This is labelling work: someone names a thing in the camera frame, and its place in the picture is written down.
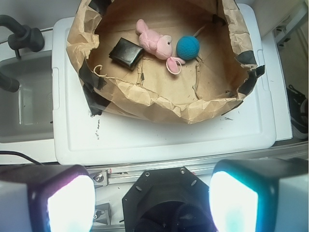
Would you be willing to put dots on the grey sink basin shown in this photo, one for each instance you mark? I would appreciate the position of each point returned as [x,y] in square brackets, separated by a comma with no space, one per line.
[27,115]

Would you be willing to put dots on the blue textured ball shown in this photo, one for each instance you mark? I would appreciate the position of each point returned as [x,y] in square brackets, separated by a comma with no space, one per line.
[187,47]

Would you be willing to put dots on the white plastic bin lid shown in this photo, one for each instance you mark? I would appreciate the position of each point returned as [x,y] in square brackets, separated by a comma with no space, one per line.
[81,138]

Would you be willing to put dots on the black octagonal mount plate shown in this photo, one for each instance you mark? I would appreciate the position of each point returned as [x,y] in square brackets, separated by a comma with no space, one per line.
[168,200]

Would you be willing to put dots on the brown paper bag tray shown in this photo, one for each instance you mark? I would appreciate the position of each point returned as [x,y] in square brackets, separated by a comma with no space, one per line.
[212,84]

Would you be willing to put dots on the pink plush bunny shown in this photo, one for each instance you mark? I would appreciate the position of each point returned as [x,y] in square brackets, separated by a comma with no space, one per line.
[158,45]

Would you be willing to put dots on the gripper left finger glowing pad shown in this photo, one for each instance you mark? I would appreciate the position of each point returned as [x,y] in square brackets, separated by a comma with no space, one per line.
[46,198]

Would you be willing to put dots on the aluminium extrusion rail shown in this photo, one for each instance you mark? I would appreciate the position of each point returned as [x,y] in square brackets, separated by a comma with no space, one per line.
[114,174]

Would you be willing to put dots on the black sneaker shoe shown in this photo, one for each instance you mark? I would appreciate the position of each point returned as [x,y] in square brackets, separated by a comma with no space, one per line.
[299,112]

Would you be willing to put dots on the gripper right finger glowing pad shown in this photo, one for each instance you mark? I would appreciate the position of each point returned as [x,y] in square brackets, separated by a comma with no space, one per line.
[260,195]

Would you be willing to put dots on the black box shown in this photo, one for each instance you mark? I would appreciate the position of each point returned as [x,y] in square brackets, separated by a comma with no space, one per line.
[126,53]

